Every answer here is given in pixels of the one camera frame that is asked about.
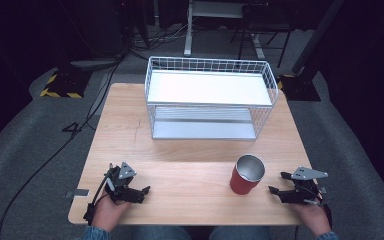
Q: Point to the person's left hand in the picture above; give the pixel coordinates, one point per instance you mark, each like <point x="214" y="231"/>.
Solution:
<point x="108" y="215"/>

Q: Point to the person's right hand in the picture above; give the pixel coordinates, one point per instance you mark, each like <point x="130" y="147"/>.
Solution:
<point x="315" y="218"/>

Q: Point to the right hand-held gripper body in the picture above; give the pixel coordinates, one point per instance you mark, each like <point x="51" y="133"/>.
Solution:
<point x="301" y="193"/>

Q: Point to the dark slanted stand post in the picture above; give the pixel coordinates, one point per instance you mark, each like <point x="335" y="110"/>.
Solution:
<point x="316" y="36"/>

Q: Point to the black metal chair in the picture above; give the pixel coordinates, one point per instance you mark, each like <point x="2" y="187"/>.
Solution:
<point x="263" y="26"/>

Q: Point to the dark cabinet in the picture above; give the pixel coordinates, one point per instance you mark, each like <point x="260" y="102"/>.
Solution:
<point x="101" y="26"/>

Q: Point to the grey tape strip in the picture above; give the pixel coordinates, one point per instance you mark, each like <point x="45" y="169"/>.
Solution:
<point x="80" y="192"/>

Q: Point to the hazard striped stand base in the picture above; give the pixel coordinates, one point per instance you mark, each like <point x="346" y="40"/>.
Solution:
<point x="300" y="88"/>
<point x="65" y="85"/>

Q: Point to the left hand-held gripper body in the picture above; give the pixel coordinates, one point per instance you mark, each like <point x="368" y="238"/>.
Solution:
<point x="121" y="191"/>

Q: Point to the red metal cup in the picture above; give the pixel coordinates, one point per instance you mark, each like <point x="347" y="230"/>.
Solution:
<point x="243" y="183"/>

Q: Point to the white desk frame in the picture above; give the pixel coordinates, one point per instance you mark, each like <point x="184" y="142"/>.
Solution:
<point x="189" y="30"/>

